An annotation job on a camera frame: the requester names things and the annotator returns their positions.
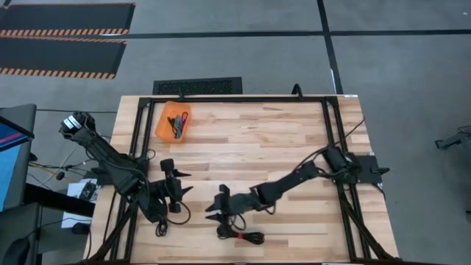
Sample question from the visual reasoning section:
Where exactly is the black side desk bar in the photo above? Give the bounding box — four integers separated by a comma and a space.
24, 183, 96, 219

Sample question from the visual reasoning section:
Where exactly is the black floor vent grille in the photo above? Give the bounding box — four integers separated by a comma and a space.
152, 77, 244, 96

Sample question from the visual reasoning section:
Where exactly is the grey metal stand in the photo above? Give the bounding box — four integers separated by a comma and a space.
434, 124, 471, 150

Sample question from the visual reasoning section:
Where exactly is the orange plastic bin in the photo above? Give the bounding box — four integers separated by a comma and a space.
154, 101, 193, 144

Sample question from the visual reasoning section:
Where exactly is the black computer mouse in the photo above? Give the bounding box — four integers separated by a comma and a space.
70, 222, 91, 236

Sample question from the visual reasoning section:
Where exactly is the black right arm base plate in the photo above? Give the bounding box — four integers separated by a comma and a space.
328, 154, 391, 186

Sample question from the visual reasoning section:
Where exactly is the black mat with hazard stripes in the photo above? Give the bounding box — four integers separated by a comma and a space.
0, 2, 136, 38
0, 35, 127, 80

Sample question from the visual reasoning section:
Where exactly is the large black cable red tie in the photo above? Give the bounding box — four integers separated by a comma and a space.
216, 220, 266, 246

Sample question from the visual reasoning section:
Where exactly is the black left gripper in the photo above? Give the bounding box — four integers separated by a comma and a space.
154, 158, 194, 215

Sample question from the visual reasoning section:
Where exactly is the small black cable red tie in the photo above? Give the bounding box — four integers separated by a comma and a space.
155, 216, 169, 238

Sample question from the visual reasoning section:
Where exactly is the black aluminium table frame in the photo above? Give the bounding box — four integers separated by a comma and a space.
79, 96, 399, 265

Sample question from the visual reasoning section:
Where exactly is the small black device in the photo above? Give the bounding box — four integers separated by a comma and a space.
79, 180, 98, 202

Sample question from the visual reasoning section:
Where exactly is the monitor with blue screen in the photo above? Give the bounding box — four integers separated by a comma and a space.
0, 116, 36, 213

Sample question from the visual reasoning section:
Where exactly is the thin black floor cable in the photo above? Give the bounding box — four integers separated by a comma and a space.
35, 107, 118, 115

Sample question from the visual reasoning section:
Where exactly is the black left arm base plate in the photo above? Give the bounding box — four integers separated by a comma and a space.
91, 166, 149, 186

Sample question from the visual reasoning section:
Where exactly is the white paper sheet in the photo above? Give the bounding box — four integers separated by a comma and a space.
60, 178, 99, 230

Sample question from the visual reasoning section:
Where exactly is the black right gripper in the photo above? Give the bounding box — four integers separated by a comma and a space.
205, 183, 261, 224

